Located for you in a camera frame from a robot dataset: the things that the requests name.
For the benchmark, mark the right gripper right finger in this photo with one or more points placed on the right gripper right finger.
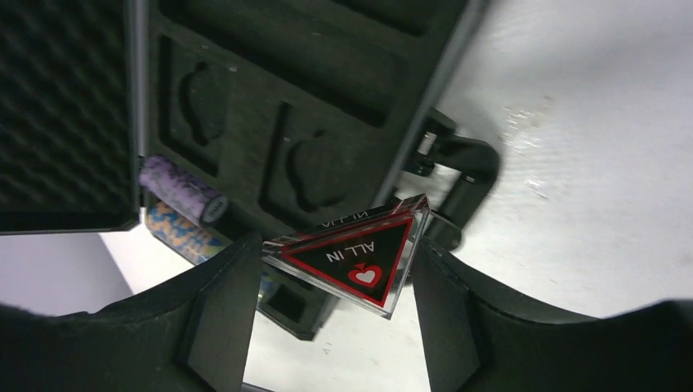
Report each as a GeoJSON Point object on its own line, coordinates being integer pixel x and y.
{"type": "Point", "coordinates": [482, 335]}

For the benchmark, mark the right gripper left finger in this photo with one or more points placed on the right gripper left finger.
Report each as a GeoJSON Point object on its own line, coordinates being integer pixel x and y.
{"type": "Point", "coordinates": [190, 333]}

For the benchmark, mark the poker chip stack back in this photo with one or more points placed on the poker chip stack back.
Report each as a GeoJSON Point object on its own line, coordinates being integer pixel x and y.
{"type": "Point", "coordinates": [193, 243]}

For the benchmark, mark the poker chip stack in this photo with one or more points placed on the poker chip stack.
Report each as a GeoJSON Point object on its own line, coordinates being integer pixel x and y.
{"type": "Point", "coordinates": [193, 243]}
{"type": "Point", "coordinates": [184, 192]}

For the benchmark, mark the red triangular button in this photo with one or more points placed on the red triangular button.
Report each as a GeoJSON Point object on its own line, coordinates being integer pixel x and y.
{"type": "Point", "coordinates": [364, 258]}

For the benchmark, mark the poker chip stack front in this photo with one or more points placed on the poker chip stack front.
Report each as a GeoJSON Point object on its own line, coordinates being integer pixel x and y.
{"type": "Point", "coordinates": [184, 192]}

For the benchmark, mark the black foam-lined carrying case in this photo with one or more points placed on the black foam-lined carrying case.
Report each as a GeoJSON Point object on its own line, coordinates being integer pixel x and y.
{"type": "Point", "coordinates": [296, 111]}

